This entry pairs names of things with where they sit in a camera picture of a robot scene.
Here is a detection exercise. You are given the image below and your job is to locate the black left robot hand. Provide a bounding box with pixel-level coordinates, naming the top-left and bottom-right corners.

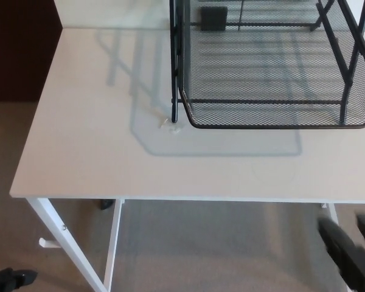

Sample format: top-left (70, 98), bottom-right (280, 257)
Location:
top-left (0, 267), bottom-right (38, 292)

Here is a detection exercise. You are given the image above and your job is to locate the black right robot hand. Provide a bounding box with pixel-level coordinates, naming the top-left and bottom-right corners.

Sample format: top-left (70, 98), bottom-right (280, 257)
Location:
top-left (318, 214), bottom-right (365, 292)

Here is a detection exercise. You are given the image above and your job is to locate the black mesh tray layer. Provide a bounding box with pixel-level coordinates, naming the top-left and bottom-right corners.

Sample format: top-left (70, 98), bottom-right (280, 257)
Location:
top-left (178, 0), bottom-right (365, 130)

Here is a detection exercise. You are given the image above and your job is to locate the white hook peg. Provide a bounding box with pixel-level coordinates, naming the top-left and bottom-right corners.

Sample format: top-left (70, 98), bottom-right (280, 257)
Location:
top-left (38, 237), bottom-right (62, 249)

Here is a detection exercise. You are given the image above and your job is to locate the white table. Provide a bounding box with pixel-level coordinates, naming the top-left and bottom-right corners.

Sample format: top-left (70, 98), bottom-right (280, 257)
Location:
top-left (9, 27), bottom-right (365, 292)

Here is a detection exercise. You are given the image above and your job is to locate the dark brown wooden panel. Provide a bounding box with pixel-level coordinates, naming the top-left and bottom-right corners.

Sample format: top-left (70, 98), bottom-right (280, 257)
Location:
top-left (0, 0), bottom-right (63, 105)

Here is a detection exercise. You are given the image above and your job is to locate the black square label holder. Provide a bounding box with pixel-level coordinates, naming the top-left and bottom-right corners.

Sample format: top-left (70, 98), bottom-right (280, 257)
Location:
top-left (200, 6), bottom-right (228, 32)

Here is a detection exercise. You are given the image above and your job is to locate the black file tray frame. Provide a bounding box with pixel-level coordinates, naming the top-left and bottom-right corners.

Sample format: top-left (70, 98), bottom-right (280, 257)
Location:
top-left (169, 0), bottom-right (365, 124)

